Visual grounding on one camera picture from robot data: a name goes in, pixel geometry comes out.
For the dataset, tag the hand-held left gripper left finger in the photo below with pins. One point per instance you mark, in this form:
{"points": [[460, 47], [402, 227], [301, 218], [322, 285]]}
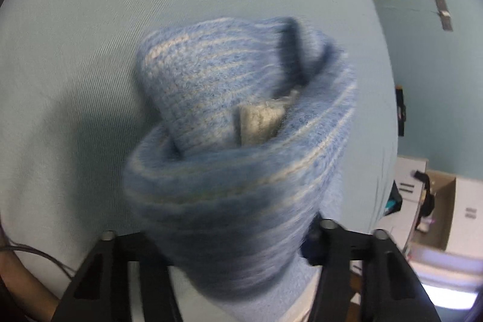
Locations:
{"points": [[113, 269]]}

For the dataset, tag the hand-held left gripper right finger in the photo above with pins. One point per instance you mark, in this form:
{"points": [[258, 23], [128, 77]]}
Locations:
{"points": [[339, 261]]}

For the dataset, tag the light blue knit garment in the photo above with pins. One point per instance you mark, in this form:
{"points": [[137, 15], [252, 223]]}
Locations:
{"points": [[234, 156]]}

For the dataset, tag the teal packet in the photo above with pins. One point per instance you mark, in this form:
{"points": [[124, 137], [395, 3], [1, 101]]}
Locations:
{"points": [[393, 204]]}

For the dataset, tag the black plastic bag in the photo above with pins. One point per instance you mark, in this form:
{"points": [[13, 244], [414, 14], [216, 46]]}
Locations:
{"points": [[395, 193]]}

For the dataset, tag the cardboard box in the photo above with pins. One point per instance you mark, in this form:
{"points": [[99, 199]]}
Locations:
{"points": [[443, 212]]}

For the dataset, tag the pale blue blanket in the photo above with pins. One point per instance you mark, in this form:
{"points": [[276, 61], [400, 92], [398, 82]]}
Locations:
{"points": [[94, 43]]}

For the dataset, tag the grey tape strip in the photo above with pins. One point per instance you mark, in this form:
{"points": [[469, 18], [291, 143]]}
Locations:
{"points": [[442, 7]]}

